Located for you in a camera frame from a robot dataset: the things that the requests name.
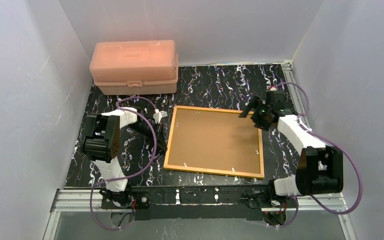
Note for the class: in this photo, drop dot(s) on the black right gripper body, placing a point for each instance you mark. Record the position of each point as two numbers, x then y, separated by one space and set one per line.
256 112

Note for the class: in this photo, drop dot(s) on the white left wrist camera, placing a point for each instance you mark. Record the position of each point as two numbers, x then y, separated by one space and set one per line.
159 115

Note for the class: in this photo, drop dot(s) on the pink plastic storage box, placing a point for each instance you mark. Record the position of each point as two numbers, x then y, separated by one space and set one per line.
135 67

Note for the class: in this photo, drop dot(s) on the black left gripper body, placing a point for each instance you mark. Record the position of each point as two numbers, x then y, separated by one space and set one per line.
155 131

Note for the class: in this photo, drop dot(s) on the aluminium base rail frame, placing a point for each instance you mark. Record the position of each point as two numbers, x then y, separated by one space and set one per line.
76 213

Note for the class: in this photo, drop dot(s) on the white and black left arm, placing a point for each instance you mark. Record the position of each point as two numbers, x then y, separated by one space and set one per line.
101 143

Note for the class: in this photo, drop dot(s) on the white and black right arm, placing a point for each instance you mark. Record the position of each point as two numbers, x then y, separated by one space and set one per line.
320 166

